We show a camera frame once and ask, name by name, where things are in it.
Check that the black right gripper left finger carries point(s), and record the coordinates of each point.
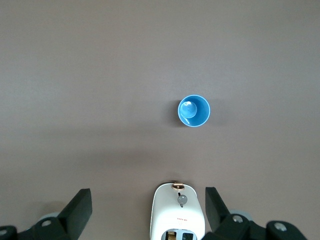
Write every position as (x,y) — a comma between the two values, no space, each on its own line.
(70,217)

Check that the cream white toaster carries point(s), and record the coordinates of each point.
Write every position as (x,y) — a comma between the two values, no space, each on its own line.
(175,212)

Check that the brown table mat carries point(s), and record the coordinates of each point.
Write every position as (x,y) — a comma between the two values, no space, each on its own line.
(100,75)

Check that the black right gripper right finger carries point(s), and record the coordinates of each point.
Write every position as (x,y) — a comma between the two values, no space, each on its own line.
(217,212)

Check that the brown bread slice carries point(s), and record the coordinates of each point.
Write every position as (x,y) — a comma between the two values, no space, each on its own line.
(171,236)

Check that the blue plastic cup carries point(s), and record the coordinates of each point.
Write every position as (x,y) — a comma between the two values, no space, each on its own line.
(197,112)

